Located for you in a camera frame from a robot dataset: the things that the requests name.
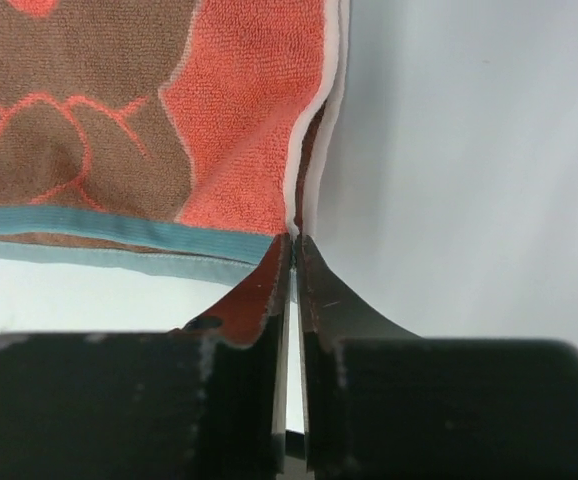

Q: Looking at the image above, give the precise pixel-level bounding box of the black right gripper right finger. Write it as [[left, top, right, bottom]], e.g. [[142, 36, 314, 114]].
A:
[[294, 235, 578, 479]]

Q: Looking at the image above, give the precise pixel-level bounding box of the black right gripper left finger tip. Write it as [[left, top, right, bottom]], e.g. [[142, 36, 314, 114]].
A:
[[0, 235, 292, 479]]

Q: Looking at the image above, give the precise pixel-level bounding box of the orange towel with teal trim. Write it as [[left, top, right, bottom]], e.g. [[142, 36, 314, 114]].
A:
[[0, 1, 350, 285]]

